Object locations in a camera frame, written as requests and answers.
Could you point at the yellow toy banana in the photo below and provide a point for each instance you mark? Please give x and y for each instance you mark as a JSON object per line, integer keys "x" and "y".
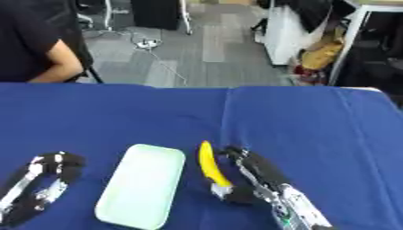
{"x": 210, "y": 167}

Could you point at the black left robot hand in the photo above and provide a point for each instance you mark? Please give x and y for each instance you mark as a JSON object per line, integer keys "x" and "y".
{"x": 23, "y": 200}

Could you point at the white power strip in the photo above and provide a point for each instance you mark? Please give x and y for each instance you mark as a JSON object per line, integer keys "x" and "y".
{"x": 147, "y": 44}

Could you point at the pale green rectangular tray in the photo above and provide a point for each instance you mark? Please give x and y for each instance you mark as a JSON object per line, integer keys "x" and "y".
{"x": 141, "y": 185}

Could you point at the white table frame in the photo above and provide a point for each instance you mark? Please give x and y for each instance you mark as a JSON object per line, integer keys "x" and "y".
{"x": 357, "y": 30}

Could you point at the person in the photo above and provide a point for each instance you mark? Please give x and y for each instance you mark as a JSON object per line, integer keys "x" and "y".
{"x": 31, "y": 36}

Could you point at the yellow bag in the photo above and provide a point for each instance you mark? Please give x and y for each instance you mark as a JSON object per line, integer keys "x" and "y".
{"x": 321, "y": 52}

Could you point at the black cabinet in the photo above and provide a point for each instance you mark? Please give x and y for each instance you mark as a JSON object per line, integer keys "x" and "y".
{"x": 155, "y": 13}

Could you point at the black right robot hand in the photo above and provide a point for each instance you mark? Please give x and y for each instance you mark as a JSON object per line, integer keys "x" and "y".
{"x": 265, "y": 172}

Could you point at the white panel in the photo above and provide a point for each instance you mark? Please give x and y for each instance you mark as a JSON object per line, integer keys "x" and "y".
{"x": 283, "y": 36}

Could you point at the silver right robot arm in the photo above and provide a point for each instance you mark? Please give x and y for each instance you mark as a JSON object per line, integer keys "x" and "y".
{"x": 299, "y": 209}

